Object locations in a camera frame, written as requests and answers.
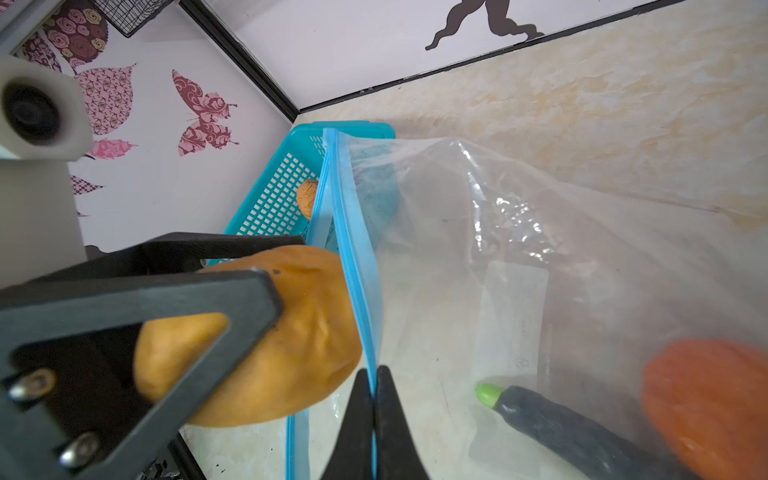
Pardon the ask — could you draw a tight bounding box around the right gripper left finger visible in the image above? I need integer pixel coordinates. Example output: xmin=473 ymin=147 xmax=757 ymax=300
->
xmin=321 ymin=369 xmax=374 ymax=480

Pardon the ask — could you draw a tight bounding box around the yellow potato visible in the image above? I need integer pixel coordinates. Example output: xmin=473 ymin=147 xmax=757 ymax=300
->
xmin=133 ymin=245 xmax=363 ymax=428

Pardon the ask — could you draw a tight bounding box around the aluminium rail left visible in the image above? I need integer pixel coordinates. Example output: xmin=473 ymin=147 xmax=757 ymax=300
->
xmin=0 ymin=0 xmax=63 ymax=55

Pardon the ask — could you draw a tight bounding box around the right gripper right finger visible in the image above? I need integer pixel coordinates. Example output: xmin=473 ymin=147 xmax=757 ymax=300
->
xmin=374 ymin=365 xmax=429 ymax=480

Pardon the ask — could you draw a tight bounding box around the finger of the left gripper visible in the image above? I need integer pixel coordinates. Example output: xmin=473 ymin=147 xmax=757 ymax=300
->
xmin=1 ymin=270 xmax=283 ymax=479
xmin=36 ymin=232 xmax=305 ymax=282

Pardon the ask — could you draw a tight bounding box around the black wire basket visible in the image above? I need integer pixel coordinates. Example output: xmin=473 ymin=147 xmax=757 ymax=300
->
xmin=91 ymin=0 xmax=172 ymax=38

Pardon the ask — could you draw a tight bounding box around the dark eggplant green stem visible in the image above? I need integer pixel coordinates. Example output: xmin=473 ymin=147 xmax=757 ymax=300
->
xmin=475 ymin=383 xmax=698 ymax=479

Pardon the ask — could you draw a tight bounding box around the wrinkled orange walnut toy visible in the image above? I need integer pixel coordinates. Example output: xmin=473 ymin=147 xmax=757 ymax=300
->
xmin=296 ymin=179 xmax=319 ymax=220

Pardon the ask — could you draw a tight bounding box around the clear zip bag blue zipper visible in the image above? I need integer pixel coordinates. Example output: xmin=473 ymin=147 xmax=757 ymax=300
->
xmin=307 ymin=129 xmax=767 ymax=479

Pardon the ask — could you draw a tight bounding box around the teal plastic basket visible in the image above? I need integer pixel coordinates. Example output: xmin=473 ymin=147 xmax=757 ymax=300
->
xmin=225 ymin=121 xmax=401 ymax=249

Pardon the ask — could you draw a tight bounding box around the orange pumpkin toy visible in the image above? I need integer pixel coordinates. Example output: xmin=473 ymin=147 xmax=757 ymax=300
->
xmin=641 ymin=339 xmax=767 ymax=479

